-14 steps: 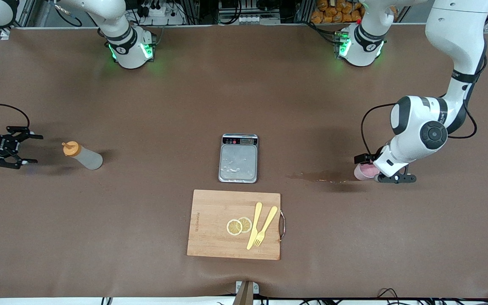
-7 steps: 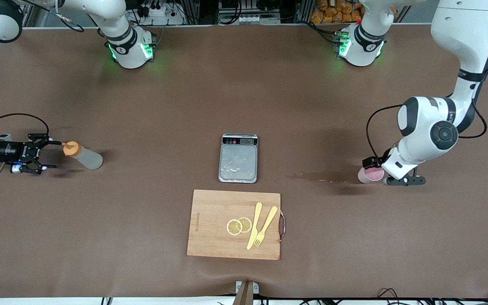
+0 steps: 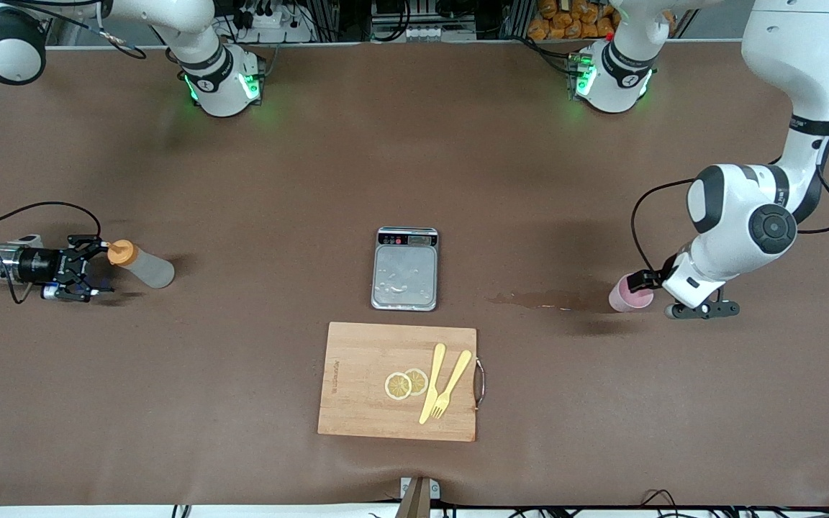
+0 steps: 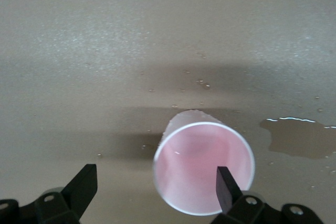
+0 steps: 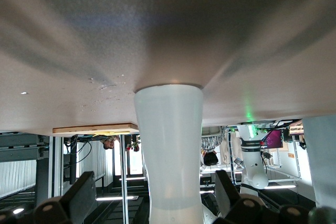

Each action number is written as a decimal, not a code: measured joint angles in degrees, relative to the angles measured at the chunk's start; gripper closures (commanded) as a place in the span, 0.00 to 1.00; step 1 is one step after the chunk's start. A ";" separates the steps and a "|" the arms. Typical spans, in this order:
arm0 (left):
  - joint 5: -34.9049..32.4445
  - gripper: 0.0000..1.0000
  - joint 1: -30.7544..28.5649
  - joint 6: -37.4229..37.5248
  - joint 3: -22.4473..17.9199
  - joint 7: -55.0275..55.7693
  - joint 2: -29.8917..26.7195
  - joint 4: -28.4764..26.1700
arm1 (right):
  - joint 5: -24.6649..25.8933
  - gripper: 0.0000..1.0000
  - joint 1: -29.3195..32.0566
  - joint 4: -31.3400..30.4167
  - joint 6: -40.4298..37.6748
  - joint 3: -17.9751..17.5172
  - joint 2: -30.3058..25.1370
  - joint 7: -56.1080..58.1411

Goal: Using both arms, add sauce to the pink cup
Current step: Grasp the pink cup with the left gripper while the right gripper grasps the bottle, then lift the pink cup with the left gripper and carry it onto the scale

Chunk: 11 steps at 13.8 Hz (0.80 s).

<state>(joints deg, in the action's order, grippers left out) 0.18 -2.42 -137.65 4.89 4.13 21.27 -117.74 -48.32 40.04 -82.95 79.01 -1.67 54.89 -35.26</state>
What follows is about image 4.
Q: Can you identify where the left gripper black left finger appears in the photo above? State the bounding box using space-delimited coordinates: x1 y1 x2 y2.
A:
0 164 98 224

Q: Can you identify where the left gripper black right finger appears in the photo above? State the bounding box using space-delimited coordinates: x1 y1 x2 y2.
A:
209 166 325 224

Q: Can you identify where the pink plastic cup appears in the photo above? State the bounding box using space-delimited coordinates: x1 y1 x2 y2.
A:
152 109 256 216

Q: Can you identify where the brown liquid puddle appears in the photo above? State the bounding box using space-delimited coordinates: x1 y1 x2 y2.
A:
259 116 336 159

